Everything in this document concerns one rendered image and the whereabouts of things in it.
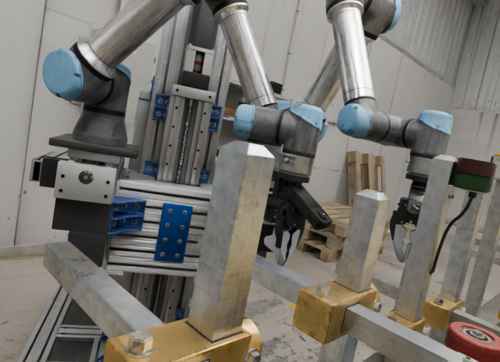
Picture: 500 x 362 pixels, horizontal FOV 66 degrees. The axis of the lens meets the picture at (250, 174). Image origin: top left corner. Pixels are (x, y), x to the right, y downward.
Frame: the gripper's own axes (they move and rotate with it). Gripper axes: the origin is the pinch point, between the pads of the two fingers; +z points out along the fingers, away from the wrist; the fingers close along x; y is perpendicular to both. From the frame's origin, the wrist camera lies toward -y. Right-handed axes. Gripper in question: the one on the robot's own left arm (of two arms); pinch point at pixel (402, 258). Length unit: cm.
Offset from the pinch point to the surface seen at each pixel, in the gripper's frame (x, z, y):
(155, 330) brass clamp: 17, -5, -73
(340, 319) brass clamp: 5, -2, -52
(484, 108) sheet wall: -82, -155, 768
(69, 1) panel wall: 236, -86, 90
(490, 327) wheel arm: -19.3, 7.4, -6.6
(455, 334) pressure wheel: -9.8, 2.1, -31.9
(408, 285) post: -2.1, -0.7, -23.0
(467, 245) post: -12.4, -6.9, -0.2
